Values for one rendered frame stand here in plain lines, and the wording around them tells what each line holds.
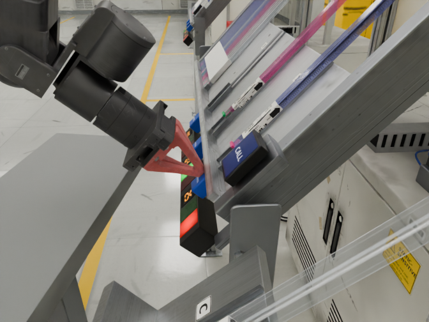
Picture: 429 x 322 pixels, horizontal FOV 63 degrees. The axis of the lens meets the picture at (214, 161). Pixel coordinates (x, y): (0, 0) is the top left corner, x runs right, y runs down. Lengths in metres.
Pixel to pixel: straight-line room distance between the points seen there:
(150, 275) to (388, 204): 0.89
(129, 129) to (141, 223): 1.15
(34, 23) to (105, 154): 0.45
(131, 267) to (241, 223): 1.05
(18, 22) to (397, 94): 0.37
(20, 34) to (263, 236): 0.31
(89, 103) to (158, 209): 1.23
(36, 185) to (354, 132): 0.57
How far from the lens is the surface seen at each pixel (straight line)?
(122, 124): 0.42
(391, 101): 0.38
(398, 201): 0.67
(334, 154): 0.38
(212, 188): 0.41
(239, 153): 0.35
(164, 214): 1.59
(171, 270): 1.34
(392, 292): 0.73
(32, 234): 0.61
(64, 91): 0.43
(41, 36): 0.40
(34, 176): 0.77
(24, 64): 0.41
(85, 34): 0.41
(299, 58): 0.52
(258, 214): 0.34
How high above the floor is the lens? 0.96
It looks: 29 degrees down
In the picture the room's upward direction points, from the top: straight up
